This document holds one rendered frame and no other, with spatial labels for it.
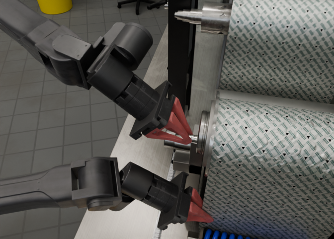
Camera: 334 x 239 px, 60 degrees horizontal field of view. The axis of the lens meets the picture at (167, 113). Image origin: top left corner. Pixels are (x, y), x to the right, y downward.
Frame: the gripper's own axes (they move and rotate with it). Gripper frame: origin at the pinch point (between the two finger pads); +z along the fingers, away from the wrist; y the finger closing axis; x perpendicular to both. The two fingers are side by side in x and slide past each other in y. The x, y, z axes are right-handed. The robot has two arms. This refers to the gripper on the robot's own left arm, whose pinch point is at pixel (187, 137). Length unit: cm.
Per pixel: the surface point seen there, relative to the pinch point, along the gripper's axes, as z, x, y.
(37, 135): -9, -171, -84
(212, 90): 24, -22, -54
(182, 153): 5.3, -7.6, -3.4
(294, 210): 19.7, 7.9, 6.2
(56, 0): -78, -207, -268
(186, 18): -10.5, 5.1, -23.5
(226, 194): 10.1, 1.1, 6.3
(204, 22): -7.9, 8.0, -21.6
